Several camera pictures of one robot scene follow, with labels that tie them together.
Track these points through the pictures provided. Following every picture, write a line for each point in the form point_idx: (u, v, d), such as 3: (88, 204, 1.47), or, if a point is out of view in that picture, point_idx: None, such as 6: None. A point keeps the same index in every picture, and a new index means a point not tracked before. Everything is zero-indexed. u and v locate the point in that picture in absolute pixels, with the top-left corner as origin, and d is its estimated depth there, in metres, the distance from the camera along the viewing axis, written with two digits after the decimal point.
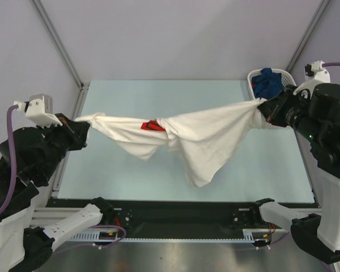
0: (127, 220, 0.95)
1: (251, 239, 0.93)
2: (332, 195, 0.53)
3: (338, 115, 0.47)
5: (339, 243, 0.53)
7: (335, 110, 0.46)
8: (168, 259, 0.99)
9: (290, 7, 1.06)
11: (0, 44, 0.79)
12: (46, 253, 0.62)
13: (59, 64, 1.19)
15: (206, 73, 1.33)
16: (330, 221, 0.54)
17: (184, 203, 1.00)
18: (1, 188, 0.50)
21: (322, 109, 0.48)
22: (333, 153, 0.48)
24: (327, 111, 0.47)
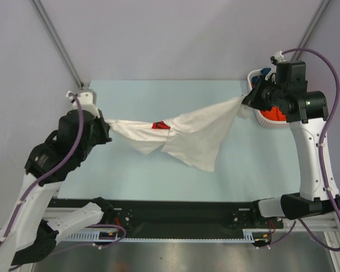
0: (127, 220, 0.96)
1: (251, 239, 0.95)
2: (301, 146, 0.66)
3: (294, 74, 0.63)
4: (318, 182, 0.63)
5: (315, 189, 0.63)
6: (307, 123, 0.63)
7: (291, 71, 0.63)
8: (168, 259, 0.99)
9: (290, 7, 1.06)
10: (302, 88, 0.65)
11: (0, 45, 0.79)
12: (50, 243, 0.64)
13: (59, 65, 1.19)
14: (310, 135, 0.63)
15: (206, 73, 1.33)
16: (306, 173, 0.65)
17: (182, 203, 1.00)
18: (51, 156, 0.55)
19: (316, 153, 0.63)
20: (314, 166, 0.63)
21: (283, 73, 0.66)
22: (292, 103, 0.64)
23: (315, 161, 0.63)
24: (287, 72, 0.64)
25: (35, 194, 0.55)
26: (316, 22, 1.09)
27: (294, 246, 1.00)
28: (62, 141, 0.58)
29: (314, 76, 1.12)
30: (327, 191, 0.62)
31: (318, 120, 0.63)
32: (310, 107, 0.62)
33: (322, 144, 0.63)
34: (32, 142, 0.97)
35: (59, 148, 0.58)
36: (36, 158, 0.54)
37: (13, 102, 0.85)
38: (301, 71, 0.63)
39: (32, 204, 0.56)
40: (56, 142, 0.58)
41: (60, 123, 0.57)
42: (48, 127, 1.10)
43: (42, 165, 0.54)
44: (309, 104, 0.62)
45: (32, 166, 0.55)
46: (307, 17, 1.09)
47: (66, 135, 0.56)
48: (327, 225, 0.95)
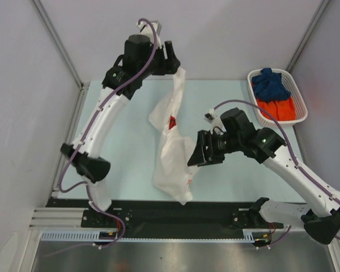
0: (127, 220, 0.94)
1: (251, 239, 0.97)
2: (285, 175, 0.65)
3: (241, 123, 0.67)
4: (322, 195, 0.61)
5: (325, 205, 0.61)
6: (275, 156, 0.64)
7: (236, 121, 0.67)
8: (168, 259, 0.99)
9: (290, 7, 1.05)
10: (251, 130, 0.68)
11: None
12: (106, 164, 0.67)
13: (59, 64, 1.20)
14: (284, 163, 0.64)
15: (206, 73, 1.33)
16: (306, 194, 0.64)
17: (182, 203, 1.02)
18: (124, 74, 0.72)
19: (302, 175, 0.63)
20: (307, 184, 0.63)
21: (232, 127, 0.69)
22: (255, 148, 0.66)
23: (304, 179, 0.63)
24: (233, 125, 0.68)
25: (113, 103, 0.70)
26: (316, 22, 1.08)
27: (294, 246, 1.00)
28: (130, 62, 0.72)
29: (315, 76, 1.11)
30: (335, 199, 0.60)
31: (280, 149, 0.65)
32: (269, 143, 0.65)
33: (298, 163, 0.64)
34: (32, 142, 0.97)
35: (128, 67, 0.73)
36: (114, 75, 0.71)
37: (12, 102, 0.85)
38: (245, 118, 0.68)
39: (108, 113, 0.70)
40: (125, 62, 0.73)
41: (127, 45, 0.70)
42: (49, 127, 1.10)
43: (120, 79, 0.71)
44: (266, 140, 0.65)
45: (109, 80, 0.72)
46: (307, 17, 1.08)
47: (136, 56, 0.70)
48: None
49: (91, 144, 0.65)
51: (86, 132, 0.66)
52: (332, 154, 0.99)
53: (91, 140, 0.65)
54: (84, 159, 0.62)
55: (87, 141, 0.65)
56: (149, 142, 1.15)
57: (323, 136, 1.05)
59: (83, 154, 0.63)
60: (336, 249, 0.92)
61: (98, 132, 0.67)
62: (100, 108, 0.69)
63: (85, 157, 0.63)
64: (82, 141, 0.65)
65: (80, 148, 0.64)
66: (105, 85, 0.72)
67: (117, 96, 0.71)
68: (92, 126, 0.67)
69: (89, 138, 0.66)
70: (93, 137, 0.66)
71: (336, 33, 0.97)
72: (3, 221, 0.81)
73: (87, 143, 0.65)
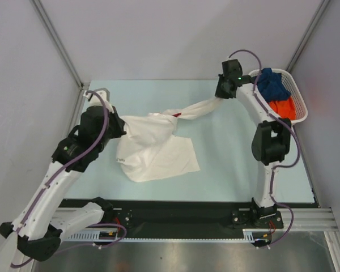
0: (127, 220, 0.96)
1: (251, 239, 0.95)
2: (245, 102, 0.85)
3: (230, 68, 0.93)
4: (262, 113, 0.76)
5: (262, 117, 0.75)
6: (241, 86, 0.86)
7: (228, 65, 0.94)
8: (168, 259, 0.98)
9: (290, 7, 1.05)
10: (238, 73, 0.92)
11: None
12: (53, 243, 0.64)
13: (58, 64, 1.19)
14: (246, 91, 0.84)
15: (207, 73, 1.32)
16: (253, 114, 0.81)
17: (181, 203, 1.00)
18: (77, 147, 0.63)
19: (254, 98, 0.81)
20: (255, 103, 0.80)
21: (225, 69, 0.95)
22: (232, 83, 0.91)
23: (253, 102, 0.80)
24: (227, 68, 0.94)
25: (60, 180, 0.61)
26: (317, 22, 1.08)
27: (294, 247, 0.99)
28: (84, 132, 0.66)
29: (315, 77, 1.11)
30: (270, 115, 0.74)
31: (249, 85, 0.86)
32: (243, 79, 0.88)
33: (255, 91, 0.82)
34: (32, 142, 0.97)
35: (80, 142, 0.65)
36: (65, 148, 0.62)
37: (12, 103, 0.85)
38: (236, 65, 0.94)
39: (56, 191, 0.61)
40: (81, 134, 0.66)
41: (85, 118, 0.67)
42: (49, 127, 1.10)
43: (71, 153, 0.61)
44: (241, 79, 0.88)
45: (59, 154, 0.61)
46: (307, 17, 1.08)
47: (88, 129, 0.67)
48: (327, 225, 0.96)
49: (33, 228, 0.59)
51: (28, 212, 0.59)
52: (332, 153, 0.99)
53: (33, 224, 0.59)
54: (25, 242, 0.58)
55: (28, 225, 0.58)
56: None
57: (323, 135, 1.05)
59: (23, 238, 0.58)
60: (336, 250, 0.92)
61: (43, 211, 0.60)
62: (45, 186, 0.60)
63: (25, 243, 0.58)
64: (22, 224, 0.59)
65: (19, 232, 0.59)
66: (54, 158, 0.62)
67: (67, 171, 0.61)
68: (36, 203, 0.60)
69: (30, 220, 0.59)
70: (35, 219, 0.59)
71: (337, 32, 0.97)
72: (3, 221, 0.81)
73: (29, 225, 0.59)
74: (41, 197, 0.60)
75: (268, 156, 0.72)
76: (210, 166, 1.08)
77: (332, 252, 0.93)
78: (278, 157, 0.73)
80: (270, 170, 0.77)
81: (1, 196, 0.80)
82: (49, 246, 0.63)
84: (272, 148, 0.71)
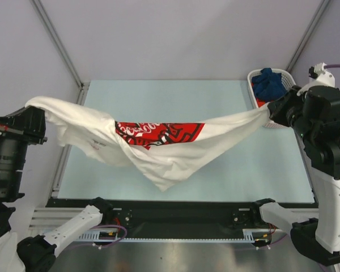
0: (127, 220, 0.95)
1: (251, 239, 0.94)
2: (326, 191, 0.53)
3: (330, 116, 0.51)
4: None
5: (336, 244, 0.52)
6: None
7: (327, 107, 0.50)
8: (168, 259, 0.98)
9: (290, 8, 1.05)
10: (336, 130, 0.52)
11: None
12: (50, 259, 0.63)
13: (58, 64, 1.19)
14: None
15: (207, 73, 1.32)
16: (326, 221, 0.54)
17: (181, 204, 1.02)
18: None
19: None
20: None
21: (315, 107, 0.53)
22: (325, 152, 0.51)
23: None
24: (322, 110, 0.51)
25: None
26: (316, 22, 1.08)
27: (295, 247, 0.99)
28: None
29: None
30: None
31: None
32: None
33: None
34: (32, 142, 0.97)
35: None
36: None
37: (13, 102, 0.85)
38: None
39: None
40: None
41: None
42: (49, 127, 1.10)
43: None
44: None
45: None
46: (307, 17, 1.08)
47: None
48: None
49: None
51: None
52: None
53: None
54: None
55: None
56: None
57: None
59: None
60: None
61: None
62: None
63: None
64: None
65: None
66: None
67: None
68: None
69: None
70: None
71: (338, 32, 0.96)
72: None
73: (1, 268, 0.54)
74: None
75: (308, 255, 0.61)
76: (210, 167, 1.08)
77: None
78: None
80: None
81: None
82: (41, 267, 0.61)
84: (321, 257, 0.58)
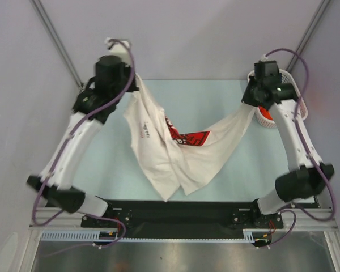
0: (127, 220, 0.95)
1: (252, 239, 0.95)
2: (280, 123, 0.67)
3: (266, 72, 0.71)
4: (300, 151, 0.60)
5: (299, 157, 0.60)
6: (280, 104, 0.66)
7: (264, 69, 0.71)
8: (168, 259, 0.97)
9: (290, 7, 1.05)
10: (276, 80, 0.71)
11: None
12: (80, 196, 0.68)
13: (59, 64, 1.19)
14: (285, 112, 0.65)
15: (207, 73, 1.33)
16: (288, 142, 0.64)
17: (182, 203, 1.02)
18: (96, 99, 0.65)
19: (293, 126, 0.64)
20: (294, 136, 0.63)
21: (258, 72, 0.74)
22: (267, 93, 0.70)
23: (293, 131, 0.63)
24: (261, 71, 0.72)
25: (72, 143, 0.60)
26: (317, 21, 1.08)
27: (295, 249, 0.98)
28: (100, 83, 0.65)
29: (316, 76, 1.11)
30: (311, 157, 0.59)
31: (290, 102, 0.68)
32: (281, 94, 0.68)
33: (298, 118, 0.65)
34: (32, 141, 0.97)
35: (102, 95, 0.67)
36: (84, 100, 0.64)
37: (12, 103, 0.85)
38: (273, 68, 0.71)
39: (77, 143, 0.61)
40: (97, 87, 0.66)
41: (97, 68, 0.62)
42: (49, 127, 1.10)
43: (90, 104, 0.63)
44: (280, 89, 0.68)
45: (79, 106, 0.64)
46: (307, 17, 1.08)
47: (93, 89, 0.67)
48: (327, 226, 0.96)
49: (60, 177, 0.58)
51: (56, 162, 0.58)
52: (332, 154, 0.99)
53: (60, 171, 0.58)
54: (54, 194, 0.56)
55: (57, 172, 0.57)
56: None
57: (324, 135, 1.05)
59: (52, 187, 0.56)
60: (336, 250, 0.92)
61: (69, 160, 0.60)
62: (50, 173, 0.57)
63: (55, 191, 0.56)
64: (48, 174, 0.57)
65: (48, 182, 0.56)
66: (75, 110, 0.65)
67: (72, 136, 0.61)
68: (60, 156, 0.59)
69: (59, 169, 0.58)
70: (63, 168, 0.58)
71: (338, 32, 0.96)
72: (3, 221, 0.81)
73: (56, 174, 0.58)
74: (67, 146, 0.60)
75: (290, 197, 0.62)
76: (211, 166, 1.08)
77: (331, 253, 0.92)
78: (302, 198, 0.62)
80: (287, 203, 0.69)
81: (1, 196, 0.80)
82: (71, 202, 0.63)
84: (301, 194, 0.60)
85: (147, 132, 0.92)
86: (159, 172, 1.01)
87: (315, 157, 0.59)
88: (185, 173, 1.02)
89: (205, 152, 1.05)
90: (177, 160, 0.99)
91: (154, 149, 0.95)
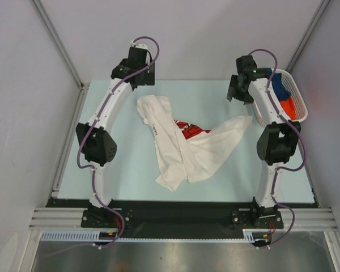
0: (127, 220, 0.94)
1: (251, 239, 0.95)
2: (256, 96, 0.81)
3: (245, 62, 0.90)
4: (272, 113, 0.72)
5: (271, 117, 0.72)
6: (255, 80, 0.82)
7: (242, 60, 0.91)
8: (168, 259, 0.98)
9: (290, 8, 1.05)
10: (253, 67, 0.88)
11: None
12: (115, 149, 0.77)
13: (59, 64, 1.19)
14: (259, 86, 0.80)
15: (207, 73, 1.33)
16: (264, 112, 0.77)
17: (182, 204, 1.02)
18: (129, 69, 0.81)
19: (267, 96, 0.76)
20: (267, 101, 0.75)
21: (238, 64, 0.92)
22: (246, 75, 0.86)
23: (267, 98, 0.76)
24: (240, 63, 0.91)
25: (111, 103, 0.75)
26: (317, 21, 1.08)
27: (295, 249, 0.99)
28: (132, 62, 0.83)
29: (316, 77, 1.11)
30: (280, 115, 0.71)
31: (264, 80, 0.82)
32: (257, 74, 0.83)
33: (270, 87, 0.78)
34: (32, 141, 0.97)
35: (134, 67, 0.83)
36: (120, 69, 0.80)
37: (12, 103, 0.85)
38: (250, 60, 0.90)
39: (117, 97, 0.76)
40: (128, 63, 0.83)
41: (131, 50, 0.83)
42: (48, 126, 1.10)
43: (126, 71, 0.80)
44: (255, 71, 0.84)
45: (115, 73, 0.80)
46: (306, 17, 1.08)
47: (128, 61, 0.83)
48: (327, 225, 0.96)
49: (106, 120, 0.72)
51: (101, 109, 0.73)
52: (332, 154, 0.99)
53: (105, 118, 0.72)
54: (101, 134, 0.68)
55: (102, 117, 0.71)
56: (147, 144, 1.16)
57: (324, 135, 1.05)
59: (100, 128, 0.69)
60: (336, 250, 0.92)
61: (111, 110, 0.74)
62: (97, 118, 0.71)
63: (102, 131, 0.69)
64: (97, 118, 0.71)
65: (95, 124, 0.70)
66: (113, 76, 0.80)
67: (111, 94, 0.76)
68: (106, 105, 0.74)
69: (103, 115, 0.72)
70: (107, 115, 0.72)
71: (336, 30, 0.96)
72: (4, 221, 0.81)
73: (102, 119, 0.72)
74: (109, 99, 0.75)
75: (272, 157, 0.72)
76: (211, 166, 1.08)
77: (332, 254, 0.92)
78: (282, 157, 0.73)
80: (272, 167, 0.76)
81: (1, 196, 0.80)
82: (109, 151, 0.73)
84: (277, 150, 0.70)
85: (154, 130, 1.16)
86: (166, 169, 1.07)
87: (284, 115, 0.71)
88: (181, 174, 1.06)
89: (203, 153, 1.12)
90: (186, 153, 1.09)
91: (162, 144, 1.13)
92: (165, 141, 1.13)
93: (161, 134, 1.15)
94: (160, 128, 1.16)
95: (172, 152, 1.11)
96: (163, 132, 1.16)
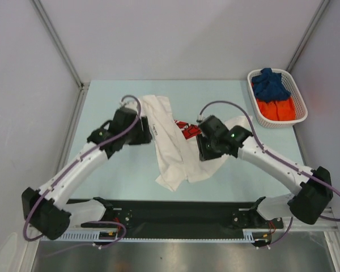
0: (127, 220, 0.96)
1: (251, 239, 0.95)
2: (251, 157, 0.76)
3: (212, 127, 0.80)
4: (290, 171, 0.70)
5: (295, 179, 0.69)
6: (243, 145, 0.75)
7: (208, 124, 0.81)
8: (168, 259, 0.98)
9: (290, 8, 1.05)
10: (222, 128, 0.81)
11: None
12: (64, 219, 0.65)
13: (59, 64, 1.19)
14: (254, 149, 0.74)
15: (207, 73, 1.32)
16: (277, 173, 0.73)
17: (183, 204, 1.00)
18: (109, 135, 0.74)
19: (267, 156, 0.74)
20: (273, 163, 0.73)
21: (207, 131, 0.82)
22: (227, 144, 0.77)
23: (268, 159, 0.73)
24: (208, 130, 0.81)
25: (93, 156, 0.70)
26: (317, 21, 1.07)
27: (295, 248, 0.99)
28: (116, 126, 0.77)
29: (316, 77, 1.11)
30: (302, 172, 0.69)
31: (249, 139, 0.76)
32: (239, 138, 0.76)
33: (264, 147, 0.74)
34: (32, 141, 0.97)
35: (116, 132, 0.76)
36: (100, 133, 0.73)
37: (12, 103, 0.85)
38: (216, 121, 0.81)
39: (86, 165, 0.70)
40: (111, 127, 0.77)
41: (118, 114, 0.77)
42: (47, 127, 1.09)
43: (105, 137, 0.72)
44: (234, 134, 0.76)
45: (94, 136, 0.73)
46: (307, 17, 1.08)
47: (114, 124, 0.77)
48: (326, 225, 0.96)
49: (60, 192, 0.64)
51: (59, 179, 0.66)
52: (332, 154, 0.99)
53: (61, 188, 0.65)
54: (47, 209, 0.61)
55: (57, 188, 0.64)
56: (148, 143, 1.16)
57: (324, 136, 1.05)
59: (49, 202, 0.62)
60: (336, 251, 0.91)
61: (72, 181, 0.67)
62: (51, 188, 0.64)
63: (49, 206, 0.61)
64: (51, 188, 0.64)
65: (46, 195, 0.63)
66: (89, 140, 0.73)
67: (80, 161, 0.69)
68: (67, 173, 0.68)
69: (60, 186, 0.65)
70: (64, 186, 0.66)
71: (336, 31, 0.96)
72: (3, 221, 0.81)
73: (56, 190, 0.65)
74: (75, 165, 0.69)
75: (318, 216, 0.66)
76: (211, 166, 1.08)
77: (332, 254, 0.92)
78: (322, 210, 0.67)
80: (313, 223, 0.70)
81: (1, 196, 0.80)
82: (56, 226, 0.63)
84: (321, 206, 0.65)
85: (154, 130, 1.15)
86: (165, 169, 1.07)
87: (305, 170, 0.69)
88: (181, 173, 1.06)
89: None
90: (184, 154, 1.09)
91: (162, 144, 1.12)
92: (164, 142, 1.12)
93: (161, 135, 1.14)
94: (160, 128, 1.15)
95: (172, 153, 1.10)
96: (162, 132, 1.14)
